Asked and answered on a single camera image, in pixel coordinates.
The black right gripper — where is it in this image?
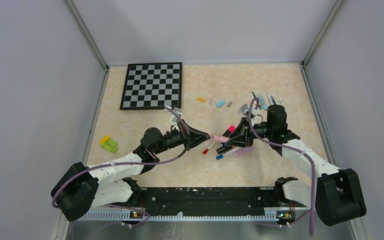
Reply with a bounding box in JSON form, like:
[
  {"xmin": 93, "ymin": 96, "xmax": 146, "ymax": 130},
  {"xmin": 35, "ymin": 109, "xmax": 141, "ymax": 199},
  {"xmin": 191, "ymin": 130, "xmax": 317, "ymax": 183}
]
[{"xmin": 226, "ymin": 116, "xmax": 275, "ymax": 148}]

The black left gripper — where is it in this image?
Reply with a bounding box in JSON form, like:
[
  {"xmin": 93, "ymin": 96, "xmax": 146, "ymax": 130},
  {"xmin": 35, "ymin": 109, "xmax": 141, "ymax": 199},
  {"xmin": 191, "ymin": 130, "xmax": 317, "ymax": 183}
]
[{"xmin": 152, "ymin": 118, "xmax": 209, "ymax": 154}]

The pink capped black highlighter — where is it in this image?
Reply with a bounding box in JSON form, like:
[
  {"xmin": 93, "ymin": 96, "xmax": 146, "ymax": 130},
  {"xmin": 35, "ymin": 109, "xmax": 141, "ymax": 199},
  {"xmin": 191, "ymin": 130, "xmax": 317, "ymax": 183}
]
[{"xmin": 228, "ymin": 125, "xmax": 236, "ymax": 133}]

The red capped white marker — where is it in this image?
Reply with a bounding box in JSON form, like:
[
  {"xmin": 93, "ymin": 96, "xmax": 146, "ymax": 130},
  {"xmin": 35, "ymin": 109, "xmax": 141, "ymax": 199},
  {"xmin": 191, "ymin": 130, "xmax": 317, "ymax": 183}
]
[{"xmin": 201, "ymin": 142, "xmax": 215, "ymax": 156}]

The light blue tape cap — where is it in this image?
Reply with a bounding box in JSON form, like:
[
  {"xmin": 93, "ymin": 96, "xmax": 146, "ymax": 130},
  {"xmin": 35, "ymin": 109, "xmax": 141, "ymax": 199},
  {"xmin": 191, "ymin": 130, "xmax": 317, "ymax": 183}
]
[{"xmin": 215, "ymin": 99, "xmax": 226, "ymax": 108}]

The light blue correction tape pen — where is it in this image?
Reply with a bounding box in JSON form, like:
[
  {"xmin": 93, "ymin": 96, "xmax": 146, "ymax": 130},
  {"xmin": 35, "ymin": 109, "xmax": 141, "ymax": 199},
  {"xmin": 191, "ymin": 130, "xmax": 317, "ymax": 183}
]
[{"xmin": 257, "ymin": 94, "xmax": 268, "ymax": 111}]

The grey capped white marker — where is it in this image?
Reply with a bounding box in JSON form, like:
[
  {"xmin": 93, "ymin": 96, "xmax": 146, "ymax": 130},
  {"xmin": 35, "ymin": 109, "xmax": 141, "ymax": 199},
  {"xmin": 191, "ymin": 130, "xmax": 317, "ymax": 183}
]
[{"xmin": 267, "ymin": 93, "xmax": 273, "ymax": 105}]

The pink correction tape pen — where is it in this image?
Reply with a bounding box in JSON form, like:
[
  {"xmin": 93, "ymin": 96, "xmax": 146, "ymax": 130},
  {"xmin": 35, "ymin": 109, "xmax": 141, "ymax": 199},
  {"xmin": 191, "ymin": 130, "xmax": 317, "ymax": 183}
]
[{"xmin": 211, "ymin": 135, "xmax": 230, "ymax": 143}]

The dark blue capped pen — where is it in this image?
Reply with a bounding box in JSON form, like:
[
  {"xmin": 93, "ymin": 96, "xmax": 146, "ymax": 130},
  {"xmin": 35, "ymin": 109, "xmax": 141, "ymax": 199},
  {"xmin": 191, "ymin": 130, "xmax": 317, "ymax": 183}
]
[{"xmin": 277, "ymin": 94, "xmax": 284, "ymax": 106}]

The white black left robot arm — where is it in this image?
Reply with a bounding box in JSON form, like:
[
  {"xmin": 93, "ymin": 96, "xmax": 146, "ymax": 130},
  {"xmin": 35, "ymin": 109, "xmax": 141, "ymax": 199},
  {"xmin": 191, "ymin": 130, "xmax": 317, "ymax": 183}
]
[{"xmin": 50, "ymin": 126, "xmax": 211, "ymax": 222}]

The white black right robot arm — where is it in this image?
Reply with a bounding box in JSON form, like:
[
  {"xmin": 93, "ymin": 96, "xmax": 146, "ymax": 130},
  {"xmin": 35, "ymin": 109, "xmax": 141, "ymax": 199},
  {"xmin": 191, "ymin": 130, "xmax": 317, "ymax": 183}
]
[{"xmin": 225, "ymin": 105, "xmax": 367, "ymax": 227}]

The lilac highlighter pen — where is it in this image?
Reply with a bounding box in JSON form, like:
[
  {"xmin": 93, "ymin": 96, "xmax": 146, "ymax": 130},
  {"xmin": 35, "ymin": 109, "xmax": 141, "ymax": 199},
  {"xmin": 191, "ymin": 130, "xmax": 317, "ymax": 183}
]
[{"xmin": 232, "ymin": 147, "xmax": 254, "ymax": 157}]

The orange capped black highlighter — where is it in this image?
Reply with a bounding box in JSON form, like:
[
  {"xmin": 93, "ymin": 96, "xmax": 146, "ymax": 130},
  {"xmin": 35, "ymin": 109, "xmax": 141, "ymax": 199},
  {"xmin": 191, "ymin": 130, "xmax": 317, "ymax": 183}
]
[{"xmin": 216, "ymin": 147, "xmax": 230, "ymax": 155}]

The blue capped white marker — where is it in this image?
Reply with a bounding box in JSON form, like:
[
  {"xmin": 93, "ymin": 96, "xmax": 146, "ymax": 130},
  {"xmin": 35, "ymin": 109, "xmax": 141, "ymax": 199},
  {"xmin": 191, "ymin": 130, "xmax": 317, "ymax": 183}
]
[{"xmin": 215, "ymin": 147, "xmax": 242, "ymax": 160}]

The black white checkerboard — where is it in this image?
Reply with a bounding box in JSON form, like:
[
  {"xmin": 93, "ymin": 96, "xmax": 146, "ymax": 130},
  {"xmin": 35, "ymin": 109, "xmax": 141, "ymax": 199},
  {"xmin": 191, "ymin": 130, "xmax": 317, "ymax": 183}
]
[{"xmin": 119, "ymin": 62, "xmax": 183, "ymax": 111}]

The green yellow block stack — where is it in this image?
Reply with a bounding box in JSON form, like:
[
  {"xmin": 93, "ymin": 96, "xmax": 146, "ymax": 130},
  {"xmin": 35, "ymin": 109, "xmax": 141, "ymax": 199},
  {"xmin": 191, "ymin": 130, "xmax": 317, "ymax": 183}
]
[{"xmin": 99, "ymin": 135, "xmax": 118, "ymax": 154}]

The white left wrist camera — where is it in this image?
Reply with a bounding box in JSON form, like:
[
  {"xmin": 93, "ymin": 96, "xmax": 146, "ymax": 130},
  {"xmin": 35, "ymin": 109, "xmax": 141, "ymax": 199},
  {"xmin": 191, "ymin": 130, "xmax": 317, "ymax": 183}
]
[{"xmin": 169, "ymin": 107, "xmax": 183, "ymax": 122}]

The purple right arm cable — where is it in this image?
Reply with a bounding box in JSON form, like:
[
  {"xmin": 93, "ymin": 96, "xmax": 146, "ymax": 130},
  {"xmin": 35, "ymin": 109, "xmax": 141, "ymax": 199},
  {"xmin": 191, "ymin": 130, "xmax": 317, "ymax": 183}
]
[{"xmin": 246, "ymin": 97, "xmax": 319, "ymax": 238}]

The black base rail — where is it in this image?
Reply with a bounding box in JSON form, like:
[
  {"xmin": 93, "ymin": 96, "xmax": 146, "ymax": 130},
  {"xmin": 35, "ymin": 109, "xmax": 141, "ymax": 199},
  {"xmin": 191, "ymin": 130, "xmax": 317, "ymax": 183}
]
[{"xmin": 109, "ymin": 186, "xmax": 294, "ymax": 218}]

